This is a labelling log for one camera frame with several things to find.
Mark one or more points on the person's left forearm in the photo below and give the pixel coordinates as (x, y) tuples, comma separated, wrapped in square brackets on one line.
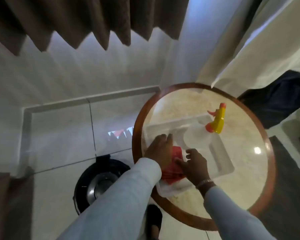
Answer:
[(120, 199)]

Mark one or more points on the dark grey rug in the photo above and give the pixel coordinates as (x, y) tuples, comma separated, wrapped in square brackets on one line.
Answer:
[(290, 197)]

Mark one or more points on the red cloth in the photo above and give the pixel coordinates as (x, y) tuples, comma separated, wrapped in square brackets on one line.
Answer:
[(175, 152)]

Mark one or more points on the white curtain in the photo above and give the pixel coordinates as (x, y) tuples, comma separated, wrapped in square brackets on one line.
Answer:
[(265, 47)]

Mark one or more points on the person's left fingers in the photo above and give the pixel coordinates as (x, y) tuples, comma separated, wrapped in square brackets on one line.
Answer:
[(168, 139)]

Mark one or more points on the person's right thumb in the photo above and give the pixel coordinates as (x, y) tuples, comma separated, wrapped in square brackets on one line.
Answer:
[(181, 162)]

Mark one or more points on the clear plastic tray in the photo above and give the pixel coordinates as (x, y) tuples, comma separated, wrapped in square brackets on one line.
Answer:
[(222, 157)]

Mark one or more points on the person's right forearm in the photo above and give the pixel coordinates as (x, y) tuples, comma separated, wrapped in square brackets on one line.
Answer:
[(230, 214)]

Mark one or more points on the round table with wooden rim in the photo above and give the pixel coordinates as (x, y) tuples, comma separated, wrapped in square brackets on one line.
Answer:
[(242, 137)]

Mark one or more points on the person's right hand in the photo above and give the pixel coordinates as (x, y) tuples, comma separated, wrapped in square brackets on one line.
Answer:
[(196, 167)]

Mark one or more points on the person's left hand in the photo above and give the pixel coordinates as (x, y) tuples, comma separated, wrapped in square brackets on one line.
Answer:
[(157, 151)]

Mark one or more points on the black trash bin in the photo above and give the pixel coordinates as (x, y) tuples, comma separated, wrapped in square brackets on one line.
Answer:
[(100, 182)]

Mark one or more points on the dark blue cloth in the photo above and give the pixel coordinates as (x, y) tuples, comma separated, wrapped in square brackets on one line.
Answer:
[(280, 102)]

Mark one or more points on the spray bottle with yellow trigger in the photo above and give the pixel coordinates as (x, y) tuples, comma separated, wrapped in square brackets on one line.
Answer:
[(218, 121)]

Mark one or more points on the brown wooden furniture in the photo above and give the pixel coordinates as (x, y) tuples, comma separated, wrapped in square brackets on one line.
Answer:
[(7, 209)]

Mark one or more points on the person's black shoe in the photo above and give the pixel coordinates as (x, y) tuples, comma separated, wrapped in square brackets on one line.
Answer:
[(153, 219)]

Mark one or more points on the brown curtain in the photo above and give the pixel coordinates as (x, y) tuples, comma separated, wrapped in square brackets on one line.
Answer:
[(90, 17)]

